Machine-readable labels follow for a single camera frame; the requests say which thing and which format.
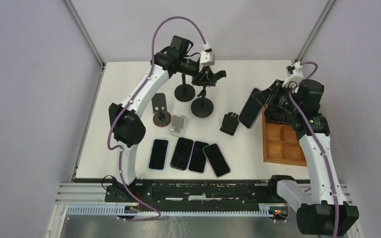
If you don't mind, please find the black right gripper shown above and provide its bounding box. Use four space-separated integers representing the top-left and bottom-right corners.
253 79 303 115

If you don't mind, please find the black folding phone stand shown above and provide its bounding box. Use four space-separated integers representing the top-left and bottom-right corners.
220 112 239 136

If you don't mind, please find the silver folding phone stand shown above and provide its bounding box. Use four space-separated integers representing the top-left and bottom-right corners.
170 115 187 137

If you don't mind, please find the wooden-base black plate stand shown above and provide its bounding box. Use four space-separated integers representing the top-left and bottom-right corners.
151 93 172 127

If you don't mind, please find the phone with purple case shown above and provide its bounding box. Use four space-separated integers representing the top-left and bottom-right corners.
188 141 209 174

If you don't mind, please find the phone with white case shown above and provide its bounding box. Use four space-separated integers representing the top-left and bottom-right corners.
170 137 194 171

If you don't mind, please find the phone with light blue case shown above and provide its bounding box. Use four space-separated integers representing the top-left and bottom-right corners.
148 139 169 171

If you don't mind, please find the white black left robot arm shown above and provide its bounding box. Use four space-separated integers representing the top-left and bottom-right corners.
107 36 226 202

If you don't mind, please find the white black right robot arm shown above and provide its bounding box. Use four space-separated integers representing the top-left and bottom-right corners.
252 79 359 238

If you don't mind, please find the dark brown rolled tie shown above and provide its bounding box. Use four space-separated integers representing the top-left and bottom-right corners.
264 110 286 124

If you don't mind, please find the orange compartment tray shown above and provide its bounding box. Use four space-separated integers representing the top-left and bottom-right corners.
261 109 307 167

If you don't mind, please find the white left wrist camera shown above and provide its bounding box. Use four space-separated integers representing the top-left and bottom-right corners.
199 42 215 67

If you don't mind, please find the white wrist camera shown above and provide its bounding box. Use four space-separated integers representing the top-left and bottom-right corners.
199 42 215 67
282 61 304 87

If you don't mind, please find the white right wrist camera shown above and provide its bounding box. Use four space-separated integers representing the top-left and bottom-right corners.
282 61 304 87

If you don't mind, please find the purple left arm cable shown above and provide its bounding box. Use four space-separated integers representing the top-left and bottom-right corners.
107 15 163 222

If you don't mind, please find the white slotted cable duct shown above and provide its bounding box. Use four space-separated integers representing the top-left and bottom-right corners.
66 204 280 218

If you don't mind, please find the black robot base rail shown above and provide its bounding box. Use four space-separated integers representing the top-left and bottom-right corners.
102 179 285 212

